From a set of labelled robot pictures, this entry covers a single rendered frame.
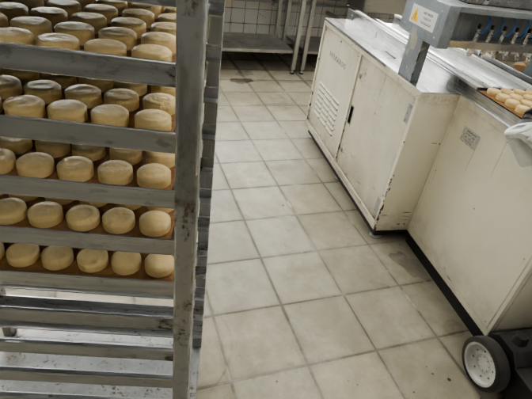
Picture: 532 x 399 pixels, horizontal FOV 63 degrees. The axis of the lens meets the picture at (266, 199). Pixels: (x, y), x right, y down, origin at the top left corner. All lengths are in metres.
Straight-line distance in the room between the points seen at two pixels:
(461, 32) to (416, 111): 0.36
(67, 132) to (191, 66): 0.19
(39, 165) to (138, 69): 0.24
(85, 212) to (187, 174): 0.24
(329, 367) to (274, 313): 0.32
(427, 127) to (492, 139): 0.31
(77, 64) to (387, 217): 1.92
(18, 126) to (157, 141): 0.17
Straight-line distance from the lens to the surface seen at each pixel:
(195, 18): 0.49
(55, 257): 0.81
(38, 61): 0.58
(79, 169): 0.68
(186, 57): 0.50
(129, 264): 0.78
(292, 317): 1.89
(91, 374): 0.97
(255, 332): 1.81
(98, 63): 0.56
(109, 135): 0.59
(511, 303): 1.92
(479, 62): 2.51
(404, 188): 2.23
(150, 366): 1.53
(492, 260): 1.94
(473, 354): 1.95
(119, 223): 0.72
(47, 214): 0.75
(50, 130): 0.62
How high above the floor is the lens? 1.41
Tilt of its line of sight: 34 degrees down
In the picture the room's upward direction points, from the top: 9 degrees clockwise
